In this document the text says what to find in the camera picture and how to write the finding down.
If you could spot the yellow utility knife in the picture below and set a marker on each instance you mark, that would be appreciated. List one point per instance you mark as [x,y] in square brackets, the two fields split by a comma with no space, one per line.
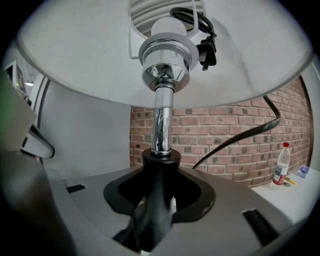
[291,181]

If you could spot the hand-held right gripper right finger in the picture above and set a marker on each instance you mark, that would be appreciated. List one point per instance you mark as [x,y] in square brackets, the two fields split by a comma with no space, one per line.
[225,212]

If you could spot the white shelving unit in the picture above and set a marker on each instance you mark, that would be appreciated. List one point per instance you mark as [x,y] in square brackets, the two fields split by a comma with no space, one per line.
[18,77]

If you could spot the clear red-capped bottle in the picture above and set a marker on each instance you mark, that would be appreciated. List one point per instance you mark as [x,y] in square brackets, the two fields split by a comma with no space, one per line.
[281,170]

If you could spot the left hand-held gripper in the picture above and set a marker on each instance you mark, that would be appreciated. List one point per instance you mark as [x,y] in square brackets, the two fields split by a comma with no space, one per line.
[15,117]

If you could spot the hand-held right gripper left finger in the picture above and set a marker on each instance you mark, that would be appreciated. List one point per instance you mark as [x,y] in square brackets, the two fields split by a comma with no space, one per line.
[87,205]

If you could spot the white table lamp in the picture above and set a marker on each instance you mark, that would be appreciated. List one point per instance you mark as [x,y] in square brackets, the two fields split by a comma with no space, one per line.
[75,50]

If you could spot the white table top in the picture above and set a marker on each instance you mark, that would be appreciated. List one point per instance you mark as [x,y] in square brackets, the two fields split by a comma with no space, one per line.
[287,202]

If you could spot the small blue container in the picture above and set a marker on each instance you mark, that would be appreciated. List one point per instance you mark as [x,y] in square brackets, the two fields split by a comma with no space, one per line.
[303,172]

